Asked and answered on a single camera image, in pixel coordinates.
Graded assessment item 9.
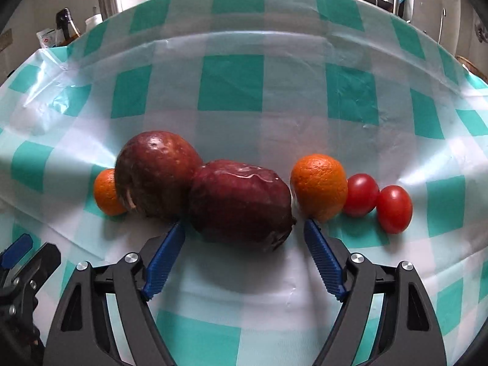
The green checkered tablecloth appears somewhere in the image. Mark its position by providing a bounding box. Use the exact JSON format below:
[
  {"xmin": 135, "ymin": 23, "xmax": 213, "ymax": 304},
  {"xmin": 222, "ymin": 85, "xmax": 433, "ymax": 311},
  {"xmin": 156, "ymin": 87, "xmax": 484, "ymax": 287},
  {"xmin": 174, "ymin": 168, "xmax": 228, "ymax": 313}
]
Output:
[{"xmin": 1, "ymin": 0, "xmax": 487, "ymax": 364}]

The large wrinkled red apple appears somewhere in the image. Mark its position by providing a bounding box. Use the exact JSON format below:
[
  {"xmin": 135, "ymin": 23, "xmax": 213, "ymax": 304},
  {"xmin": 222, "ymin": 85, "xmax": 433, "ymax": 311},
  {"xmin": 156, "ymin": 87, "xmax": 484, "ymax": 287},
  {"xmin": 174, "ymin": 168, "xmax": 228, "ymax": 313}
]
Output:
[{"xmin": 114, "ymin": 131, "xmax": 203, "ymax": 222}]

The dark red apple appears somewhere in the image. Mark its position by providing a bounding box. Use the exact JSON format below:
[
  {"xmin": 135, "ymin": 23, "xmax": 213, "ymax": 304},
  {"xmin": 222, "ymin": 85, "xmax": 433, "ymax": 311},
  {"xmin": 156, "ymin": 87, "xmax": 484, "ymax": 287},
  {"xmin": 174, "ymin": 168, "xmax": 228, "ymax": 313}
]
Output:
[{"xmin": 188, "ymin": 160, "xmax": 296, "ymax": 251}]

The dark glass bottle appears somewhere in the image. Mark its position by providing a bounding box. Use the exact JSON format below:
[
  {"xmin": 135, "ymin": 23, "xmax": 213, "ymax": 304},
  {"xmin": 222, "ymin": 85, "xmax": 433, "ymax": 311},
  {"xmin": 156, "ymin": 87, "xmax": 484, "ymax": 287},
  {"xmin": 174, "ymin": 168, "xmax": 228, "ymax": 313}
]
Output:
[{"xmin": 56, "ymin": 8, "xmax": 80, "ymax": 46}]

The orange tangerine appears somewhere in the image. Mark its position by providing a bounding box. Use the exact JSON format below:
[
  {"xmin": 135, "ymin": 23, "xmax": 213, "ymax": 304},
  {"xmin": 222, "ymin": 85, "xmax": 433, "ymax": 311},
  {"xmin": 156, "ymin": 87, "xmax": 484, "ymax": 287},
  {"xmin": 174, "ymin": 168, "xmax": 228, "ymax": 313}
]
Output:
[
  {"xmin": 290, "ymin": 154, "xmax": 348, "ymax": 222},
  {"xmin": 93, "ymin": 169, "xmax": 127, "ymax": 217}
]

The red cherry tomato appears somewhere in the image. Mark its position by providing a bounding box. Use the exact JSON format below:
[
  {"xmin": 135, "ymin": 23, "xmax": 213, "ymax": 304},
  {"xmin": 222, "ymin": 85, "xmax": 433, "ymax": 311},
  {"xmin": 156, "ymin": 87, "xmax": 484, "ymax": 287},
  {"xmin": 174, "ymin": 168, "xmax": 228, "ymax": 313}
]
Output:
[
  {"xmin": 376, "ymin": 185, "xmax": 413, "ymax": 234},
  {"xmin": 343, "ymin": 174, "xmax": 380, "ymax": 217}
]

